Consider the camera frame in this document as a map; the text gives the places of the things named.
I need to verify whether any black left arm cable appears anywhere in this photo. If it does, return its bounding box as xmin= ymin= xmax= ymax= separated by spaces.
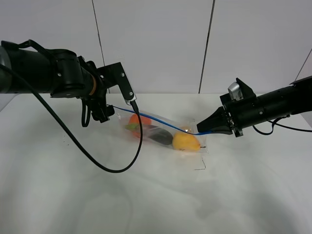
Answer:
xmin=0 ymin=63 xmax=143 ymax=174

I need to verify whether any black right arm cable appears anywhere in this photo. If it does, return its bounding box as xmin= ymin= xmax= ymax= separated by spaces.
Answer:
xmin=251 ymin=114 xmax=312 ymax=135

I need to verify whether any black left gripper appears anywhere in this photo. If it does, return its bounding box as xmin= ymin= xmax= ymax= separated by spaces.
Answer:
xmin=80 ymin=56 xmax=115 ymax=127

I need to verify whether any purple eggplant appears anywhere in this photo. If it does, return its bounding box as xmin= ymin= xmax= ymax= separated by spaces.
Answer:
xmin=143 ymin=125 xmax=173 ymax=146

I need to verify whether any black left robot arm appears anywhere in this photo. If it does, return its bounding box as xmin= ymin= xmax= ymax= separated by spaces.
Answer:
xmin=0 ymin=40 xmax=115 ymax=127

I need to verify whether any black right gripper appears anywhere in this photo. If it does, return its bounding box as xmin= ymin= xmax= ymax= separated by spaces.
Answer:
xmin=196 ymin=92 xmax=259 ymax=138

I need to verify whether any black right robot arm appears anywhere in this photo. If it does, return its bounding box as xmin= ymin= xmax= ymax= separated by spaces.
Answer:
xmin=197 ymin=77 xmax=312 ymax=137

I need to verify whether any clear zip bag blue zipper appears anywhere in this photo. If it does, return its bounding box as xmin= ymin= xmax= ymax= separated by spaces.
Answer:
xmin=114 ymin=106 xmax=212 ymax=153

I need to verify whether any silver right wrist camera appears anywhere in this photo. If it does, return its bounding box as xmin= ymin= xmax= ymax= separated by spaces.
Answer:
xmin=228 ymin=78 xmax=256 ymax=101

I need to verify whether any orange fruit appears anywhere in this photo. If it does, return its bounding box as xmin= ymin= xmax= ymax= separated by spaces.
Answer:
xmin=127 ymin=114 xmax=152 ymax=138

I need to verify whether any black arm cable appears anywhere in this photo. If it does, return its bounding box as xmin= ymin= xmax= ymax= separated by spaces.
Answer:
xmin=0 ymin=63 xmax=143 ymax=174
xmin=251 ymin=114 xmax=312 ymax=135

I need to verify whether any yellow pear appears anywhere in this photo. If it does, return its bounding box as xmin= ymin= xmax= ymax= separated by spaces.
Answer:
xmin=172 ymin=132 xmax=206 ymax=152

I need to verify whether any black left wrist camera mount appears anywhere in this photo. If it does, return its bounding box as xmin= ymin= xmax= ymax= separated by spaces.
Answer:
xmin=97 ymin=62 xmax=136 ymax=105

